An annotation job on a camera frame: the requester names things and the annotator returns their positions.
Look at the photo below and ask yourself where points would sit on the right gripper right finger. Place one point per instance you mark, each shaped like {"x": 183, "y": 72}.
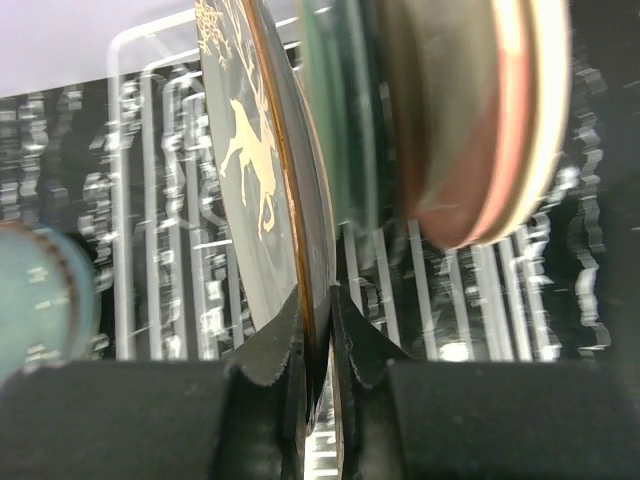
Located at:
{"x": 369, "y": 441}

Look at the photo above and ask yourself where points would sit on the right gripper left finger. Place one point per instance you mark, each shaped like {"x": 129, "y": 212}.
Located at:
{"x": 263, "y": 422}

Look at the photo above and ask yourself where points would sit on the grey reindeer snowflake plate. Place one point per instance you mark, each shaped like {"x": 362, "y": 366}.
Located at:
{"x": 272, "y": 174}

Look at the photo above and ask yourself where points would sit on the pink cream branch plate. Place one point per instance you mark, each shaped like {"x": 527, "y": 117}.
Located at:
{"x": 459, "y": 83}

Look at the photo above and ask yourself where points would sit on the green plate with flower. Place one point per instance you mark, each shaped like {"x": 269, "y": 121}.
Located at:
{"x": 324, "y": 87}

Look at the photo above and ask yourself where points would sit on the dark striped rim plate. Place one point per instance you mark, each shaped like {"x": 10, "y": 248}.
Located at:
{"x": 377, "y": 173}

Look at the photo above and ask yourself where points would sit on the orange cream leaf plate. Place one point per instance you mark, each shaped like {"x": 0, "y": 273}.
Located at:
{"x": 551, "y": 35}

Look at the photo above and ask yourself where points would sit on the teal blue bottom plate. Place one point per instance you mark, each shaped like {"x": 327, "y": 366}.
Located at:
{"x": 50, "y": 309}

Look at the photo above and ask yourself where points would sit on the white wire dish rack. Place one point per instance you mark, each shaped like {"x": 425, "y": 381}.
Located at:
{"x": 124, "y": 165}

